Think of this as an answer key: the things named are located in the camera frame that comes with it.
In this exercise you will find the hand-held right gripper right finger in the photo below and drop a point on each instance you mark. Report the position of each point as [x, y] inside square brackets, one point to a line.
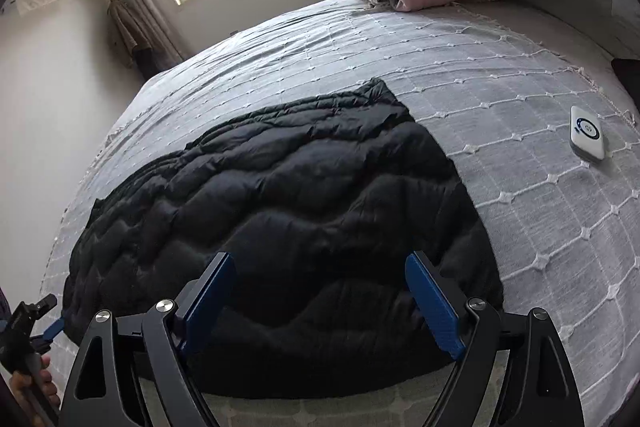
[432, 302]

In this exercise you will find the hanging brown towel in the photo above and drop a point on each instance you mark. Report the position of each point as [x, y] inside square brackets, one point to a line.
[127, 32]

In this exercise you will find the grey quilted bedspread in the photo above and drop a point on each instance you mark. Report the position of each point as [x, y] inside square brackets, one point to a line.
[525, 207]

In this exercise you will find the beige bed sheet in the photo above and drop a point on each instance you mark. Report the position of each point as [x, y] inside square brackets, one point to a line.
[540, 27]

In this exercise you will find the person's left hand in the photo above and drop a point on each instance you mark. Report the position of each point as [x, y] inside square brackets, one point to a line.
[49, 389]

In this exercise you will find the white power bank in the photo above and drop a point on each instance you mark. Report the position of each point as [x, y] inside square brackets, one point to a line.
[587, 134]

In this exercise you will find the black puffer jacket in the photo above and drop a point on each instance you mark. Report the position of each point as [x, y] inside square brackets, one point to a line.
[280, 217]

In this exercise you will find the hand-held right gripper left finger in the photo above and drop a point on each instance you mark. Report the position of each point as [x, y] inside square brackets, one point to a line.
[210, 302]

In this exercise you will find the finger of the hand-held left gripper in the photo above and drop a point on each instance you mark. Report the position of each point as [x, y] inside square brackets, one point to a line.
[52, 329]
[37, 307]

